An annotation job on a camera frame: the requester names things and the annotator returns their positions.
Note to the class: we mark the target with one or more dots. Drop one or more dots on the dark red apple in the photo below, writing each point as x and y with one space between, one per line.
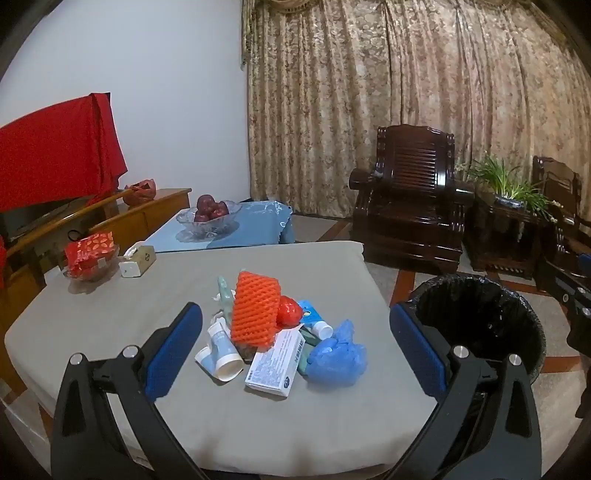
205 203
220 210

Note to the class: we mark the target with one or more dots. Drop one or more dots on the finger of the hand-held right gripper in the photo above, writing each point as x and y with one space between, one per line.
582 297

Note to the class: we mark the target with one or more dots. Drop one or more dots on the small glass bowl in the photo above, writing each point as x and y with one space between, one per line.
92 276

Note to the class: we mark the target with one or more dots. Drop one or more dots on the blue and white small bottle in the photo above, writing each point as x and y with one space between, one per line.
314 318

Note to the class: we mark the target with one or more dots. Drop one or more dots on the table with blue cloth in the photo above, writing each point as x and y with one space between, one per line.
258 221

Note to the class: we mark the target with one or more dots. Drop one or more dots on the glass fruit bowl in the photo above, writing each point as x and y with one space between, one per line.
207 225

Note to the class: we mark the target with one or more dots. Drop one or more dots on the green packet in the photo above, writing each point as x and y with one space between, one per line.
305 357

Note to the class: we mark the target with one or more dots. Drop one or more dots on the beige tissue box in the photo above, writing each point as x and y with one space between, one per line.
141 261

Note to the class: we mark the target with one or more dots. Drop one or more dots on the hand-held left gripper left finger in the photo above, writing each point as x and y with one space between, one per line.
173 355

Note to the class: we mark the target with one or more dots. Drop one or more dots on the dark wooden side table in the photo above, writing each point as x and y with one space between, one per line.
503 235

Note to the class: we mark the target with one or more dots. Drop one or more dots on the red cloth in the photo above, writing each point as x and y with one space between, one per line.
55 147

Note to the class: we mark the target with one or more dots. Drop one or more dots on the beige patterned curtain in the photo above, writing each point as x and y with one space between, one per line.
369 92

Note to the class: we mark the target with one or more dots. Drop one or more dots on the black television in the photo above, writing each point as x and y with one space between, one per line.
27 217

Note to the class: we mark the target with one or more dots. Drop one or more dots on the wooden television cabinet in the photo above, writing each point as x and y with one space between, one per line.
134 221

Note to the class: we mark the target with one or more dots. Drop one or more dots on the red patterned packet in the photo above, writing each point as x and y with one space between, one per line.
90 249

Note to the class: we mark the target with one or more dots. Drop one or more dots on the pale green wrapper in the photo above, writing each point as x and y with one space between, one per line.
225 295

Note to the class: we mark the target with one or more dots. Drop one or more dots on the white medicine box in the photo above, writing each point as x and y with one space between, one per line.
277 364

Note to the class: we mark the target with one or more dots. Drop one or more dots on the blue plastic bag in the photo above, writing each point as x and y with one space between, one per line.
337 360

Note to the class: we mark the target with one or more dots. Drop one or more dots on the bin with black liner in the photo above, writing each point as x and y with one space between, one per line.
485 314

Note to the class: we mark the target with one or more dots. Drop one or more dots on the orange foam fruit net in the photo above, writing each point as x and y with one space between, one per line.
254 309

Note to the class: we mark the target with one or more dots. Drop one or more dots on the green potted plant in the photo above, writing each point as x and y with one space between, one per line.
503 180

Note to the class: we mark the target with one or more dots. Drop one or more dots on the red plastic bag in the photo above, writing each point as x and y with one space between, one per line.
288 311

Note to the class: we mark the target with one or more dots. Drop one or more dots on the white cream tube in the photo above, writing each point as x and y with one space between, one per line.
221 350

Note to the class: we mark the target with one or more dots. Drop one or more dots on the red paper ornament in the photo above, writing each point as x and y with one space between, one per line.
141 191

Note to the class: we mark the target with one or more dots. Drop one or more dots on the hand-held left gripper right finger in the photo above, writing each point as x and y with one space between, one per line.
415 350

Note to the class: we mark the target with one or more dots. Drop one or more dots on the dark wooden armchair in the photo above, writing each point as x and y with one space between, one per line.
558 194
411 184

